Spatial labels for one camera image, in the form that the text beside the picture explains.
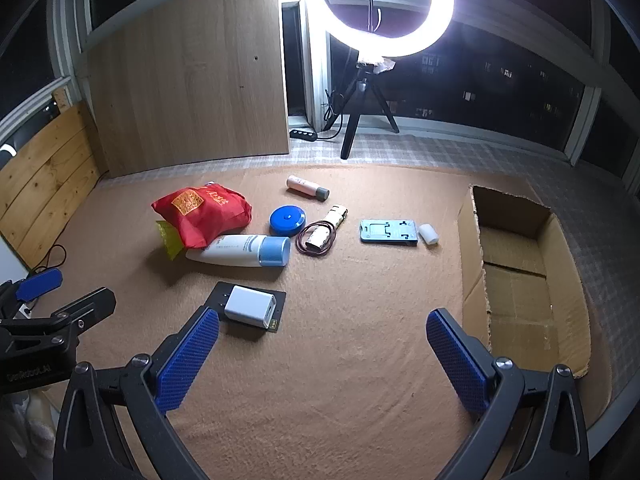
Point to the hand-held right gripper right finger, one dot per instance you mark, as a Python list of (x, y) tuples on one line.
[(457, 355)]

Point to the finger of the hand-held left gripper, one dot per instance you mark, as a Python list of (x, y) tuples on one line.
[(85, 307), (40, 282)]

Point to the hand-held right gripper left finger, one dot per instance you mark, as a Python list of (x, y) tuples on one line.
[(187, 360)]

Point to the cardboard box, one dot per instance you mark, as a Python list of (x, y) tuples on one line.
[(520, 310)]

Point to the white charger adapter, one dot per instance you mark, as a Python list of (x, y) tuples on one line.
[(245, 305)]

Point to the yellow shuttlecock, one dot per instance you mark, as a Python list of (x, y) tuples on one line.
[(170, 241)]

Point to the white bottle with blue cap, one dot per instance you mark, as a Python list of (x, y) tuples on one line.
[(235, 250)]

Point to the blue phone stand plate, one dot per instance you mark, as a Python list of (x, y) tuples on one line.
[(387, 232)]

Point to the red plastic bag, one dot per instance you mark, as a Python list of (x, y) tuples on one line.
[(205, 215)]

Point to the blue round tape measure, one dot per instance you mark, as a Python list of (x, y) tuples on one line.
[(287, 221)]

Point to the patterned white lighter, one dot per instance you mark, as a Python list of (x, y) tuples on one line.
[(332, 220)]

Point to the pink bottle with grey cap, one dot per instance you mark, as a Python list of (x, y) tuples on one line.
[(305, 186)]

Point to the black card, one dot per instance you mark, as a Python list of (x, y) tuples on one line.
[(219, 294)]

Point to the pine plank panel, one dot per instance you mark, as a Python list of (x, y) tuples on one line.
[(45, 180)]

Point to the small white cylinder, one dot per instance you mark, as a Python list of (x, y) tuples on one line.
[(429, 235)]

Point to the black power strip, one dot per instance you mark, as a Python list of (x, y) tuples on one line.
[(303, 134)]

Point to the light wooden board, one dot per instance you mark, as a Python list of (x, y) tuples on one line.
[(190, 75)]

